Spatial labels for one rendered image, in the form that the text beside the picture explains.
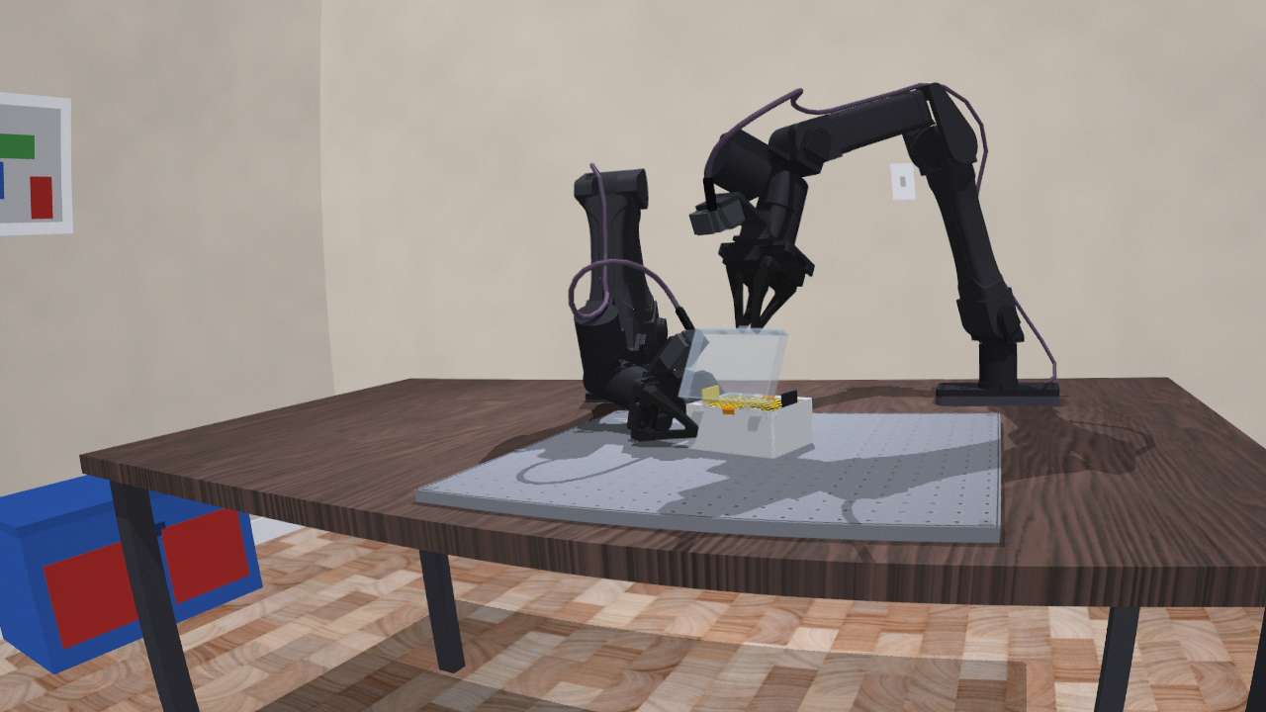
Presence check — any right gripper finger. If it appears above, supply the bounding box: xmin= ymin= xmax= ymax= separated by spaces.
xmin=634 ymin=386 xmax=698 ymax=441

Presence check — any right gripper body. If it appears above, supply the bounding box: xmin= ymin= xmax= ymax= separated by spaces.
xmin=609 ymin=336 xmax=687 ymax=440

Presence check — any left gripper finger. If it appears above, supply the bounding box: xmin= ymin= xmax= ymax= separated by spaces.
xmin=725 ymin=262 xmax=755 ymax=327
xmin=751 ymin=260 xmax=798 ymax=327

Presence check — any yellow tip rack insert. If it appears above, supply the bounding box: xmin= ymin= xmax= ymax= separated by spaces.
xmin=710 ymin=390 xmax=798 ymax=410

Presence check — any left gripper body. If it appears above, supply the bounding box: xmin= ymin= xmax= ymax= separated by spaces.
xmin=715 ymin=193 xmax=815 ymax=288

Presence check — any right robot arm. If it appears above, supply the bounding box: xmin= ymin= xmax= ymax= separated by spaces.
xmin=573 ymin=168 xmax=695 ymax=403

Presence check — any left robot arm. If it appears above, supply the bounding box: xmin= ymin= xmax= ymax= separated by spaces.
xmin=711 ymin=82 xmax=1058 ymax=397

